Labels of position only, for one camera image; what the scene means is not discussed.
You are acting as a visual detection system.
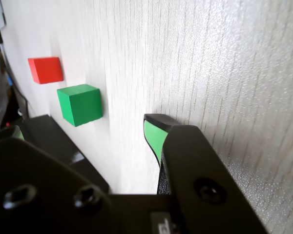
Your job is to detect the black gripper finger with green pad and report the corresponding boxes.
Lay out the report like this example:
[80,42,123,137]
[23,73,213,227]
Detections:
[0,125,118,234]
[143,113,270,234]

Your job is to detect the green wooden cube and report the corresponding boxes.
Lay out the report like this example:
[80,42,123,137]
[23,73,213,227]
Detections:
[56,84,103,128]

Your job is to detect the red wooden cube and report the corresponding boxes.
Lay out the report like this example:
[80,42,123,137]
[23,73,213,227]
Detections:
[27,57,64,85]

